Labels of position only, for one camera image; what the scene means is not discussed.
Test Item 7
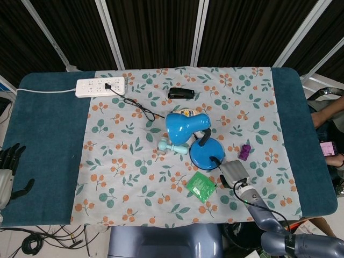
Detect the right robot hand grey black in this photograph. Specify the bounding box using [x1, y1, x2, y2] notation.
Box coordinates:
[209, 155, 252, 190]

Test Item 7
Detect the left robot hand grey black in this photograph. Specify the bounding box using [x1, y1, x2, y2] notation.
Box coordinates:
[0, 144, 35, 210]

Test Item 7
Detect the blue desk lamp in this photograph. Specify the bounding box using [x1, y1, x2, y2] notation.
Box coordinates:
[164, 112, 225, 171]

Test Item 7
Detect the person forearm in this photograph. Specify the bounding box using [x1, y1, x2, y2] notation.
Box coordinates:
[324, 153, 344, 168]
[309, 96, 344, 128]

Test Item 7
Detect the purple toy car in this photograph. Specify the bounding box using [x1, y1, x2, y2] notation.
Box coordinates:
[238, 144, 252, 161]

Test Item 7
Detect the green foil packet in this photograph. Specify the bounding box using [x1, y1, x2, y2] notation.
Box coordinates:
[186, 171, 216, 204]

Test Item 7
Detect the light blue roller massager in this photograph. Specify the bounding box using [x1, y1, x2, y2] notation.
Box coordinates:
[157, 137, 188, 155]

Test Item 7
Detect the teal table cover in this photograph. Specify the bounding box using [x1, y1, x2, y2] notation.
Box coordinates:
[1, 67, 339, 225]

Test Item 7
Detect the black waste bin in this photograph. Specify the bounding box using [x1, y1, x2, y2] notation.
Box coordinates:
[222, 222, 266, 248]

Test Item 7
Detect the black stapler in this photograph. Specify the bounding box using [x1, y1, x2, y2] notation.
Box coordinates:
[168, 87, 195, 99]

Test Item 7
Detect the smartphone with pink screen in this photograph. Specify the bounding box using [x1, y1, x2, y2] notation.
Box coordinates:
[319, 141, 338, 157]

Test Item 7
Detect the cardboard box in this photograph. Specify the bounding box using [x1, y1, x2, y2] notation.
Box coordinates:
[292, 217, 337, 238]

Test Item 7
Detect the blue-grey robot torso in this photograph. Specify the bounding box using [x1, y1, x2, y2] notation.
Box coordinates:
[107, 223, 224, 258]

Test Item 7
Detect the floral fruit print tablecloth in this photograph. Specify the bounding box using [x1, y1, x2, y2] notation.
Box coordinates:
[70, 66, 303, 228]

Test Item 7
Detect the white power strip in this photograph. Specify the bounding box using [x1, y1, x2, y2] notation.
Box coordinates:
[76, 77, 126, 98]

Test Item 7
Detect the black pleated curtain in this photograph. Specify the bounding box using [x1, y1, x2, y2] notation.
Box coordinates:
[0, 0, 344, 89]

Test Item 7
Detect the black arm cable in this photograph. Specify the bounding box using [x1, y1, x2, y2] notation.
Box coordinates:
[232, 179, 294, 235]

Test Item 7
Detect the black coiled floor cable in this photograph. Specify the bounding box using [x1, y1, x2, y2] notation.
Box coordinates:
[21, 233, 41, 254]

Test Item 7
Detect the white power strip cable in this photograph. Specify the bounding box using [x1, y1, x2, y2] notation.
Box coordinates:
[16, 87, 77, 94]

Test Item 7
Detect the black power cable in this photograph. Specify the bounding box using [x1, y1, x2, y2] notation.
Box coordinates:
[104, 83, 166, 122]

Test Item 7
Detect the white frame pole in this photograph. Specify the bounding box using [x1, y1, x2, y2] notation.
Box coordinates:
[270, 0, 326, 68]
[95, 0, 126, 71]
[191, 0, 210, 67]
[299, 33, 344, 84]
[20, 0, 77, 72]

